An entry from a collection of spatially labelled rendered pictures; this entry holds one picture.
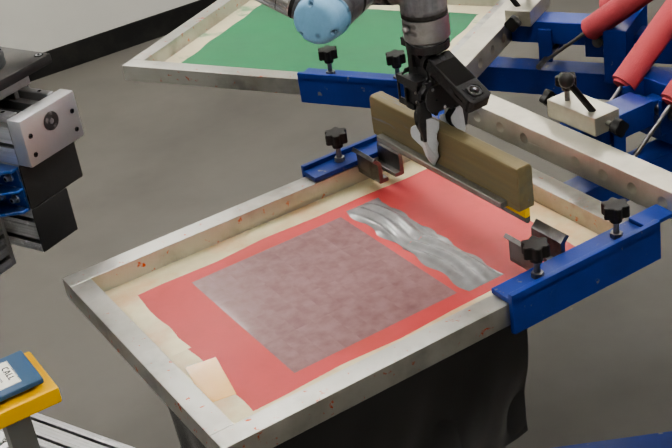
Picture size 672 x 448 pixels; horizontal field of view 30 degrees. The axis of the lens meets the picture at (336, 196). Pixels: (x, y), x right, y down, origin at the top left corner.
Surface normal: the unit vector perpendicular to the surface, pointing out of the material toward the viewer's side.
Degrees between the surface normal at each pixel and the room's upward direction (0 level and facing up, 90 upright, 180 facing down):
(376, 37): 0
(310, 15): 90
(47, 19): 90
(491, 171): 90
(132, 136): 0
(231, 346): 0
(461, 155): 90
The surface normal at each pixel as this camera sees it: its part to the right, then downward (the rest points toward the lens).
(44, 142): 0.83, 0.16
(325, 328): -0.14, -0.87
